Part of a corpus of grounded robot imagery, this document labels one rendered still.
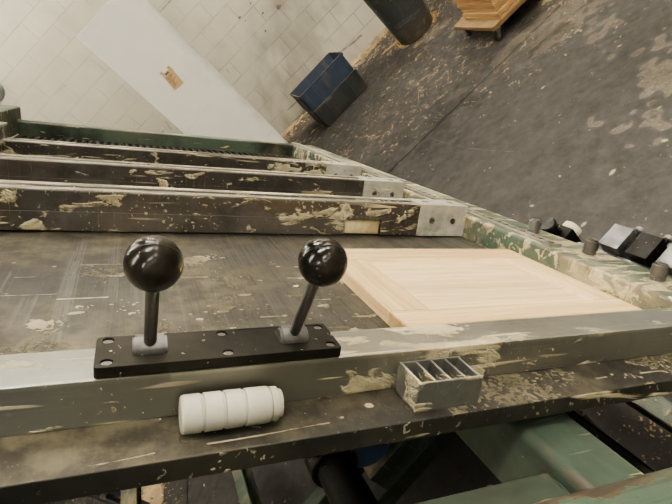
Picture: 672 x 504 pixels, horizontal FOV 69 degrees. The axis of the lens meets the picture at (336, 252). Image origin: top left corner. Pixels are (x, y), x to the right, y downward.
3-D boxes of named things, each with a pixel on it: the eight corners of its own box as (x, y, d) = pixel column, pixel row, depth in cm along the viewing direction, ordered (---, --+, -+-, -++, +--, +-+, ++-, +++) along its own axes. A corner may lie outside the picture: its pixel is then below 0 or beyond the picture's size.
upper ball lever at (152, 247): (175, 373, 40) (188, 266, 30) (124, 378, 38) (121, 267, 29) (172, 333, 42) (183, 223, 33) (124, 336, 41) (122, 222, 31)
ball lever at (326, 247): (313, 360, 44) (360, 264, 35) (272, 364, 43) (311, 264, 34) (304, 325, 47) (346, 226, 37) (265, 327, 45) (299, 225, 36)
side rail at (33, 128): (291, 168, 231) (293, 145, 228) (19, 150, 188) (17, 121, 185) (287, 166, 238) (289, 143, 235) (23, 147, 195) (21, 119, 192)
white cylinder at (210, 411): (181, 444, 36) (283, 428, 39) (182, 410, 35) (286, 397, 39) (177, 419, 39) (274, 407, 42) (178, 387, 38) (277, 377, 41)
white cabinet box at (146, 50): (307, 164, 468) (126, -20, 369) (265, 207, 474) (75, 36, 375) (295, 150, 521) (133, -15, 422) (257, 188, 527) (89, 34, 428)
